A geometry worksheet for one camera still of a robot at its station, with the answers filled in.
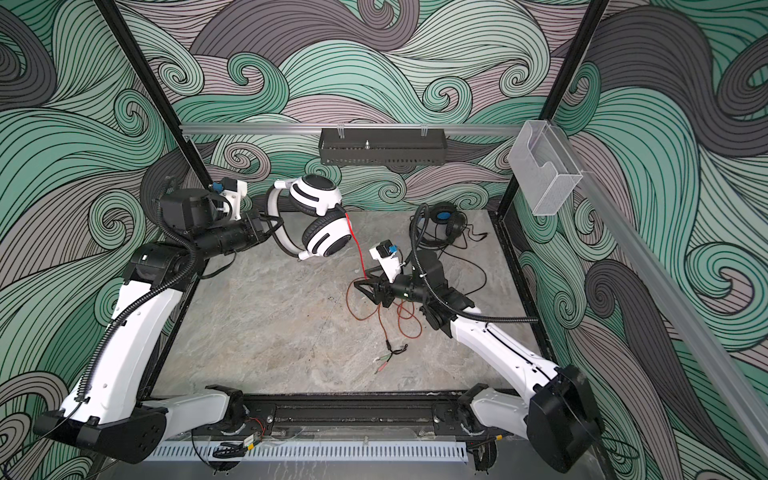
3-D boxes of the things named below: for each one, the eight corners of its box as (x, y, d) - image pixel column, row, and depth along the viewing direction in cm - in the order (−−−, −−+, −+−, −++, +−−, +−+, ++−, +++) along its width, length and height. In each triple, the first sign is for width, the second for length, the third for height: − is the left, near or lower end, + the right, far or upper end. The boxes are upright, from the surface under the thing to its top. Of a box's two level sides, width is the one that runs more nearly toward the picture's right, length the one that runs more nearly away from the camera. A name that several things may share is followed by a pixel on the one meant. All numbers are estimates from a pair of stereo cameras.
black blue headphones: (411, 253, 110) (413, 238, 103) (406, 209, 125) (408, 193, 119) (467, 253, 110) (472, 238, 103) (455, 209, 125) (460, 193, 119)
